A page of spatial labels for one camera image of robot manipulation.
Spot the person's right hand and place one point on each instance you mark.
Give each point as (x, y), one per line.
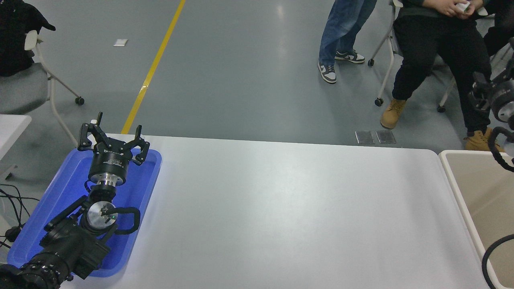
(443, 6)

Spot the black jacket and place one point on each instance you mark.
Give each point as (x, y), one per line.
(16, 36)

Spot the grey seat wheeled chair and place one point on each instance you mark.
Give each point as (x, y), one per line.
(20, 88)

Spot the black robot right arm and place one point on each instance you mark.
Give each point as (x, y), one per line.
(488, 94)

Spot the blue plastic tray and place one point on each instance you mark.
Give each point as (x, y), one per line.
(60, 188)

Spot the person's left hand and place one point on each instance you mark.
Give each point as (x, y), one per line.
(474, 8)

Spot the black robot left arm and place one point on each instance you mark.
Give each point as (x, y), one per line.
(72, 245)

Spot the person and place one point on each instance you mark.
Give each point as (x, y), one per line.
(502, 24)
(341, 24)
(437, 44)

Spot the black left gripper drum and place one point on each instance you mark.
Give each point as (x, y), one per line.
(110, 162)

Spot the white frame wheeled chair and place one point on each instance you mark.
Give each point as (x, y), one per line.
(378, 102)

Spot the large pale bin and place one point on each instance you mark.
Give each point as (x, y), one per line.
(474, 192)

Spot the small puzzle cube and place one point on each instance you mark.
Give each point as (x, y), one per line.
(462, 6)

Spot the metal floor plate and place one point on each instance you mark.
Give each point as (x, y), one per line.
(385, 136)
(365, 137)

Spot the black power plug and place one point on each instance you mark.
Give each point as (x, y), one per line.
(13, 234)

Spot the small white side table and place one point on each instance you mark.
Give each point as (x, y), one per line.
(12, 128)

